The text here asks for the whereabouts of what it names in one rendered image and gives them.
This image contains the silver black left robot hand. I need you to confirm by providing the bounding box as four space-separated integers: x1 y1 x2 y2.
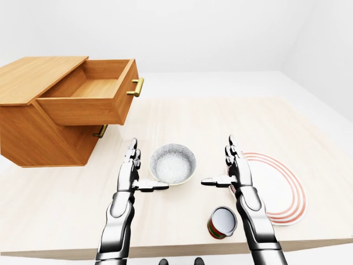
116 137 170 194

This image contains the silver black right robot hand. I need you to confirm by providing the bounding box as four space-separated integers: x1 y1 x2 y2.
200 134 254 194

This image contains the grey patterned bowl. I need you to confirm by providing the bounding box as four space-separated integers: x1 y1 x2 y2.
149 142 197 186

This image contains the wooden cabinet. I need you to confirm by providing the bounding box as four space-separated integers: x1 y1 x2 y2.
0 56 108 168

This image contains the white plate with red rings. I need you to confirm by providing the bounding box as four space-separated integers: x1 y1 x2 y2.
225 152 308 227

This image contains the red and green tin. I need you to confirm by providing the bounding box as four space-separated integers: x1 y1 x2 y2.
207 206 238 239

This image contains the closed wooden drawer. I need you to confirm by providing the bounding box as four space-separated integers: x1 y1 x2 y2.
57 124 108 166

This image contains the open wooden drawer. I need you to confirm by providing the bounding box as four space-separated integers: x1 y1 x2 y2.
35 59 140 126

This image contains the brass handle of closed drawer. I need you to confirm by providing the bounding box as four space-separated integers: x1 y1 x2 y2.
92 124 109 138

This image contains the brass handle of open drawer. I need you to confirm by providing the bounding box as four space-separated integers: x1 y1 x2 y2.
126 77 145 97

